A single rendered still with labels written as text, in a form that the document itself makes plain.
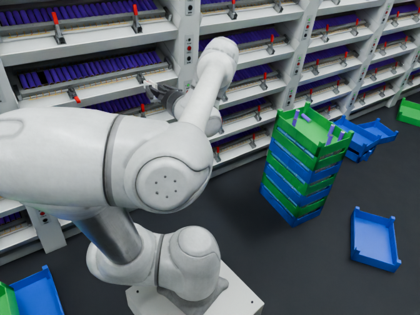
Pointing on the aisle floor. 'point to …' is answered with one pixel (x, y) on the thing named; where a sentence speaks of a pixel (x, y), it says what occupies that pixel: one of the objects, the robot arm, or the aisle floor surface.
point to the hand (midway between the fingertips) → (150, 85)
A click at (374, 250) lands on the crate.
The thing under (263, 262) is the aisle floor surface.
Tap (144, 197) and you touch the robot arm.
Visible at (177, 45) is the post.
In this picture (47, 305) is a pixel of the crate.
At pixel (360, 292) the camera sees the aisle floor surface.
